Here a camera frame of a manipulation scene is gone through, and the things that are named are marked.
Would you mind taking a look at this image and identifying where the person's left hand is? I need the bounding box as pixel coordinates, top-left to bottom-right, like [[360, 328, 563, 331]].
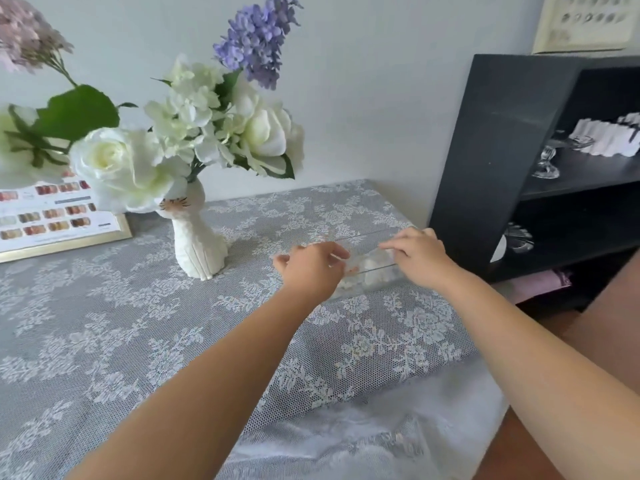
[[271, 241, 352, 307]]

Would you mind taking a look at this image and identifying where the silver leaf dish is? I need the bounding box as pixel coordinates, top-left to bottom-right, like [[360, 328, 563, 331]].
[[491, 222, 535, 264]]

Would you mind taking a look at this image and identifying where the person's left forearm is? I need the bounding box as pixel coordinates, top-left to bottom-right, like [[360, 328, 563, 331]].
[[65, 287, 323, 480]]

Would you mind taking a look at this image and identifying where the pink lilac flower stem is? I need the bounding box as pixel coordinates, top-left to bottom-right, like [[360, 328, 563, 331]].
[[0, 0, 139, 143]]

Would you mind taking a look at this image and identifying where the person's right hand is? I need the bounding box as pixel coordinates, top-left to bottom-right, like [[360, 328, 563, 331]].
[[377, 226, 455, 291]]

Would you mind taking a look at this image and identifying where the clear glass tray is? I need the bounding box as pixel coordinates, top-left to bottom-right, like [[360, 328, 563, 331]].
[[327, 227, 423, 301]]

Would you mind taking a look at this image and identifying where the white lace tablecloth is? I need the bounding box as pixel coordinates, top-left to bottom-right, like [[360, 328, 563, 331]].
[[0, 178, 511, 480]]

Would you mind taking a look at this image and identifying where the gold framed nail colour chart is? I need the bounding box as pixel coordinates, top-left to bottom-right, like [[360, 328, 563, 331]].
[[0, 167, 133, 264]]

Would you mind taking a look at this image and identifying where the white folded display stand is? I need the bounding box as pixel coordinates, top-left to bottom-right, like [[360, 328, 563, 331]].
[[569, 112, 640, 159]]

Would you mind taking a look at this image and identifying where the pink cloth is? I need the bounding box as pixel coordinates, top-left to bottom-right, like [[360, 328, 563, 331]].
[[502, 268, 574, 305]]

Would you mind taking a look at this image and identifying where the black shelf unit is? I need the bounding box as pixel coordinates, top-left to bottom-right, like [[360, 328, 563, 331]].
[[429, 53, 640, 315]]

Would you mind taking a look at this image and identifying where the clear glass pedestal stand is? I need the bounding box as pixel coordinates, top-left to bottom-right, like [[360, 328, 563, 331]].
[[531, 135, 597, 181]]

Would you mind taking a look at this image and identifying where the clear bag of white pieces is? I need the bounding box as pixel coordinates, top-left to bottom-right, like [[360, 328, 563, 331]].
[[362, 262, 399, 291]]

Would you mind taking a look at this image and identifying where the framed wall picture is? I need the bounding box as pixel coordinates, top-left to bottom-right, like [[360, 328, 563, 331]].
[[531, 0, 640, 55]]

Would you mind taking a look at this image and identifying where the person's right forearm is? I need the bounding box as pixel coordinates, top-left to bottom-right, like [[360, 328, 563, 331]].
[[432, 272, 640, 480]]

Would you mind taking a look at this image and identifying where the white cat-shaped vase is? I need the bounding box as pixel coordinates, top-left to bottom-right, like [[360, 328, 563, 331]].
[[159, 177, 229, 281]]

